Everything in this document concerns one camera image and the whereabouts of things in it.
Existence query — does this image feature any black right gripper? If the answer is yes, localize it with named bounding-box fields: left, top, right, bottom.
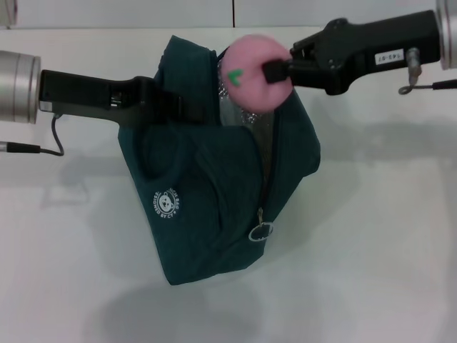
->
left=263, top=9, right=442, bottom=96

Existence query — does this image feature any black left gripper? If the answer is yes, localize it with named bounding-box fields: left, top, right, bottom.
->
left=38, top=70, right=215, bottom=128

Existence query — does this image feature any pink toy peach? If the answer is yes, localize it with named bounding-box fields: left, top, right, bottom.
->
left=220, top=34, right=293, bottom=115

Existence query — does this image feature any dark teal insulated lunch bag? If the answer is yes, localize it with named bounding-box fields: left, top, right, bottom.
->
left=117, top=34, right=321, bottom=286

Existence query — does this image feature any right gripper cable with plug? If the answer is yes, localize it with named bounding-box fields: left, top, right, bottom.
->
left=398, top=48, right=457, bottom=96

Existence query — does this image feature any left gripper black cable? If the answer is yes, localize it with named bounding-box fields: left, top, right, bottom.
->
left=0, top=114, right=65, bottom=157

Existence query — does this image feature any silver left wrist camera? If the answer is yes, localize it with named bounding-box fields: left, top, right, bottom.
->
left=0, top=0, right=17, bottom=29

